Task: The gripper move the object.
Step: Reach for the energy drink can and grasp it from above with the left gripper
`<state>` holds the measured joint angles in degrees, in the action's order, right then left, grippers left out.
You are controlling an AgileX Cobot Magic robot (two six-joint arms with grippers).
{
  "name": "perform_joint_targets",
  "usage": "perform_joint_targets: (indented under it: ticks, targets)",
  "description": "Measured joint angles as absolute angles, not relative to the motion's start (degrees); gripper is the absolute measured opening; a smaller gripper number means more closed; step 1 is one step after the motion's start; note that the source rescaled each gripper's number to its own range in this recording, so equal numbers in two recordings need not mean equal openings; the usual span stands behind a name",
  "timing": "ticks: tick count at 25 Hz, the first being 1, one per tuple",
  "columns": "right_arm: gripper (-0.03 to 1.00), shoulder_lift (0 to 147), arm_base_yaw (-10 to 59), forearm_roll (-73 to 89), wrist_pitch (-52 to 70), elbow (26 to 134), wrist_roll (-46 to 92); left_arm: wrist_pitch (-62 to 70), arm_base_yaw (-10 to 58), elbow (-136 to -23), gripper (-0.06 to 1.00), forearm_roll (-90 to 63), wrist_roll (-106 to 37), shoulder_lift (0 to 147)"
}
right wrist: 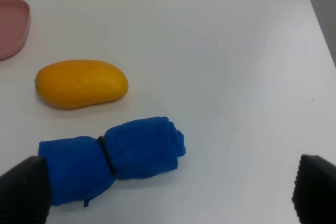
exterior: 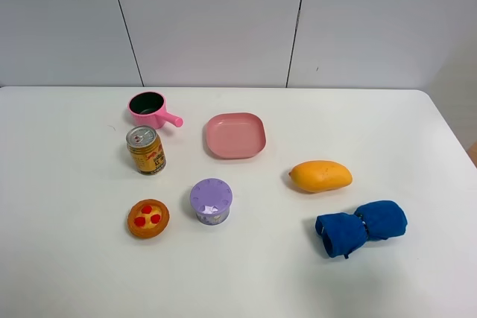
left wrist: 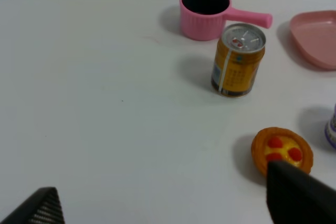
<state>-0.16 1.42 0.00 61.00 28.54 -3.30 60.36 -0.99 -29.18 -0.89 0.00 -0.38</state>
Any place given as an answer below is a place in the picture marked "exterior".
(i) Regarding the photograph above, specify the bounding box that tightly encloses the gold drink can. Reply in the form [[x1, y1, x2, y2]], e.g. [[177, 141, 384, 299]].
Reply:
[[126, 125, 166, 175]]

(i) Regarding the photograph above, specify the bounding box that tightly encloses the pink square plate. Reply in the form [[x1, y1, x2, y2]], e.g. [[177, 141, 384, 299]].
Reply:
[[204, 112, 267, 159]]

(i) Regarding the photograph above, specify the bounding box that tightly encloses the purple lidded cup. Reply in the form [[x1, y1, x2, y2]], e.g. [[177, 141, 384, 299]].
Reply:
[[189, 178, 233, 226]]

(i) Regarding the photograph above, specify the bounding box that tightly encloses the yellow mango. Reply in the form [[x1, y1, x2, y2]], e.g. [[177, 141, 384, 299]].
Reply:
[[288, 160, 353, 193]]

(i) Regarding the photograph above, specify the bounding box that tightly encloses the pink toy saucepan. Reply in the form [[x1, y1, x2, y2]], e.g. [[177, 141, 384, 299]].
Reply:
[[127, 91, 183, 130]]

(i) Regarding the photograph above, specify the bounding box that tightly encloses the toy fruit tart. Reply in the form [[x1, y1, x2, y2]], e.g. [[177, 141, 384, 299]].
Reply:
[[127, 199, 170, 239]]

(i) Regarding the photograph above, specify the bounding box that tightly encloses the rolled blue cloth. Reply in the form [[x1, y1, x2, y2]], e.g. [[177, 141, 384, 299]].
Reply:
[[315, 200, 408, 258]]

